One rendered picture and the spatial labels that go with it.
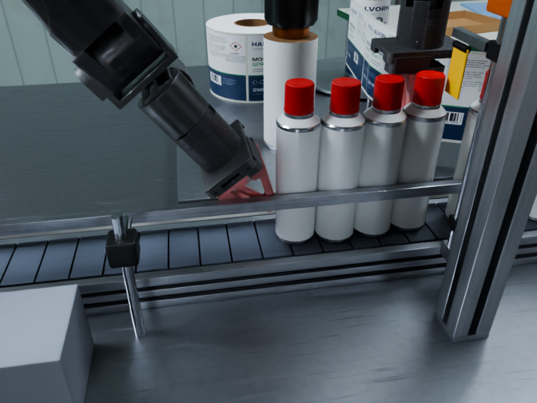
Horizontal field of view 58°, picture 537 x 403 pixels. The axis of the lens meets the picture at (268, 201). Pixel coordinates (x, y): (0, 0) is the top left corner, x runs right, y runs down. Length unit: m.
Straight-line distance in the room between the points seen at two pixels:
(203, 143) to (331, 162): 0.15
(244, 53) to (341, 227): 0.53
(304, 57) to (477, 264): 0.43
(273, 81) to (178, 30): 2.71
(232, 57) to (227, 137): 0.53
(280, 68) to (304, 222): 0.29
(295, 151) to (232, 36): 0.52
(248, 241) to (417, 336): 0.23
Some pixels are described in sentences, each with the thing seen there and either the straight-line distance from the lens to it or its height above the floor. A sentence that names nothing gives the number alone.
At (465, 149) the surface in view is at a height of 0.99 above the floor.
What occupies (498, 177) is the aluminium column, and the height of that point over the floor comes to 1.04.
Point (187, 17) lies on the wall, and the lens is 3.49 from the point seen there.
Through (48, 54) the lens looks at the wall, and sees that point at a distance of 3.53.
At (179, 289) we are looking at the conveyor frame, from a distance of 0.61.
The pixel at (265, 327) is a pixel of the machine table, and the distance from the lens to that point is 0.59.
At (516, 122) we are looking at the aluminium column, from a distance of 0.47.
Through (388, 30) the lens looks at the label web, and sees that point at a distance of 0.93.
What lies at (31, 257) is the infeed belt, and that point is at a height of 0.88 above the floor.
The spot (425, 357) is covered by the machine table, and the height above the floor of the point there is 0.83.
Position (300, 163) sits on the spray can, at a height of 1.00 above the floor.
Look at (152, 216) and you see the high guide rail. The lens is 0.56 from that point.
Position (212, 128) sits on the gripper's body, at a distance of 0.53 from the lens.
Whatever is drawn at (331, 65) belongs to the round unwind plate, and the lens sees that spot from 1.30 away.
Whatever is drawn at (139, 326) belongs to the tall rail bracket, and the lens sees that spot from 0.59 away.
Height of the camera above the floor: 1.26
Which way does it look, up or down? 32 degrees down
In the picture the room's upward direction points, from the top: straight up
